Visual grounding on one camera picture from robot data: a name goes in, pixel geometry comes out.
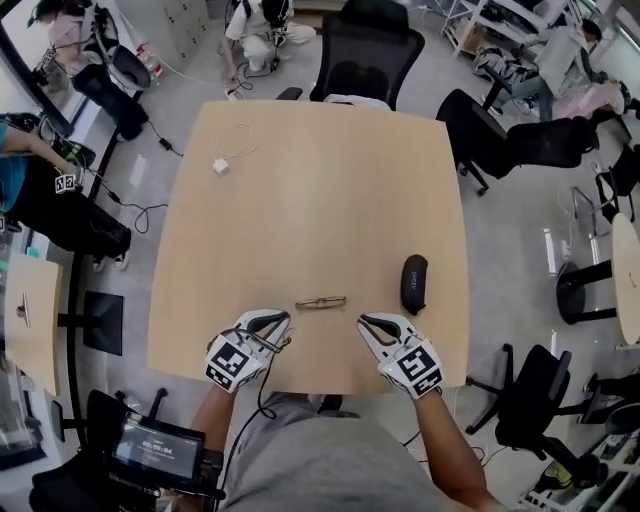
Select person's grey shirt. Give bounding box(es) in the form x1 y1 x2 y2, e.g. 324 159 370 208
219 413 481 512

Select black and white bags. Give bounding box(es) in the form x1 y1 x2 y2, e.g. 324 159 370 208
471 46 542 82

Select glass cabinet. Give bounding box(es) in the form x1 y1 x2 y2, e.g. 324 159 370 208
0 344 47 472

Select small wooden table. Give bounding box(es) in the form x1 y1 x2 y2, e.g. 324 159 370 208
3 251 65 397

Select black timer monitor screen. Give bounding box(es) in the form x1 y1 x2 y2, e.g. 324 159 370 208
109 412 207 494

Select white charging cable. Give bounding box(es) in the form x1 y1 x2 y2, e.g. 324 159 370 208
208 121 259 164

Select person's grey trousers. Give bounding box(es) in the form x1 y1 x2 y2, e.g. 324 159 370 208
243 392 362 426

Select round wooden table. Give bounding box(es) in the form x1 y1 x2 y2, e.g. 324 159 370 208
555 213 640 347

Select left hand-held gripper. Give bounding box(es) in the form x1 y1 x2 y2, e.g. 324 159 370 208
203 309 294 395

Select black eyeglasses case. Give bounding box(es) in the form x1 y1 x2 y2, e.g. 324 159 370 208
400 253 430 317

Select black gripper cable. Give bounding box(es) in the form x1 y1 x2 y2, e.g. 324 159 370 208
221 349 279 501

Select black reclined office chair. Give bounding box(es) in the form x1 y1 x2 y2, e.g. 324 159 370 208
435 88 600 197

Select black square table base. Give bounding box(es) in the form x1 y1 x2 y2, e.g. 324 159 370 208
81 290 125 358

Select person's left forearm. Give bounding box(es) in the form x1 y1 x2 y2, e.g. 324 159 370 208
189 382 239 454

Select small stand on table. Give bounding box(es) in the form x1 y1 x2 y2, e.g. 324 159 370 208
14 293 32 330

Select person's right forearm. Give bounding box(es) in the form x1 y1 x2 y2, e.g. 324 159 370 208
411 392 507 512

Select grey lockers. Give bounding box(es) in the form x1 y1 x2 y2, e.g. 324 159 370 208
148 0 212 62

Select white storage shelf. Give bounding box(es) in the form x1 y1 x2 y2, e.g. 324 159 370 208
519 428 640 512

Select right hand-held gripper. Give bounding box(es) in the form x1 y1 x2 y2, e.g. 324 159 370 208
356 311 445 400

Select white metal shelf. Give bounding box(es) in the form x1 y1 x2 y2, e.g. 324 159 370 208
441 0 552 57

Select chrome chair frame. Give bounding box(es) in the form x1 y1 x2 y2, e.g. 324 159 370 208
569 184 617 237

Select white cloth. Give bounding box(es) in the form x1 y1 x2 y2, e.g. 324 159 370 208
323 94 392 110

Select black mesh office chair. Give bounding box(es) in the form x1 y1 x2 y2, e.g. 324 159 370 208
276 0 427 112

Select thin-framed eyeglasses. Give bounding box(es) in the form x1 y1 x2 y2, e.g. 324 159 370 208
294 295 348 313

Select black white-rimmed pod chair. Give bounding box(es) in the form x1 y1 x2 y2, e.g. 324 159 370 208
73 43 152 142

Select yellow-green shoes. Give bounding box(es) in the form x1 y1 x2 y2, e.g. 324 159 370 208
539 458 574 492

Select pack of water bottles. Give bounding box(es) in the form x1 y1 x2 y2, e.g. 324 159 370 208
136 41 165 80

